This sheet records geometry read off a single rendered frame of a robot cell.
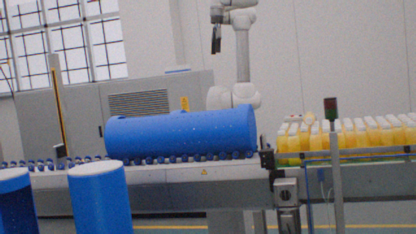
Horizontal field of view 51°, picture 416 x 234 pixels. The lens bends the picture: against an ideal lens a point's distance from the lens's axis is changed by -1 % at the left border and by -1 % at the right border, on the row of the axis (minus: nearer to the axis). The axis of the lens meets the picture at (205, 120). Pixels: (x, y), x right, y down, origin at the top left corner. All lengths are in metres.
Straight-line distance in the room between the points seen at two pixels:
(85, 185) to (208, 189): 0.73
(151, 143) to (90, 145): 2.22
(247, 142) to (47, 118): 2.98
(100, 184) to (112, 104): 2.40
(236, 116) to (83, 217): 0.95
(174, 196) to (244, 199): 0.41
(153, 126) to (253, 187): 0.67
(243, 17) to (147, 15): 2.39
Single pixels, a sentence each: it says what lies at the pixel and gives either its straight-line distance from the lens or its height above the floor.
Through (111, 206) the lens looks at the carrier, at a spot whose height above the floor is 0.85.
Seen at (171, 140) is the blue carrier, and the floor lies 1.08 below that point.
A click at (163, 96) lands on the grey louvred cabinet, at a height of 1.24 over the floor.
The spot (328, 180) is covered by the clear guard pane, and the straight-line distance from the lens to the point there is 2.27.
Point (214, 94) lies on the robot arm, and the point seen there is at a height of 1.27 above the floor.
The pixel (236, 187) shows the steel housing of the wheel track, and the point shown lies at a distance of 2.48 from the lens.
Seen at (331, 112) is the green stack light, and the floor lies 1.19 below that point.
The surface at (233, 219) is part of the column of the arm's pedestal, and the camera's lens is 3.19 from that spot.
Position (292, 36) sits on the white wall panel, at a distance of 5.21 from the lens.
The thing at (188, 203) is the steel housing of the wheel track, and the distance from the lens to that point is 2.62.
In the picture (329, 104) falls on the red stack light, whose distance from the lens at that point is 2.08.
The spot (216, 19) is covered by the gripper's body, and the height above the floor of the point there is 1.73.
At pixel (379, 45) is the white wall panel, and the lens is 5.19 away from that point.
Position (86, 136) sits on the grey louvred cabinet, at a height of 0.91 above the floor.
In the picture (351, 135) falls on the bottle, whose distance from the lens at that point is 2.36.
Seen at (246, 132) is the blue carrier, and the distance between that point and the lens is 2.38.
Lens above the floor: 1.46
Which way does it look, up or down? 7 degrees down
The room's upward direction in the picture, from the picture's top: 7 degrees counter-clockwise
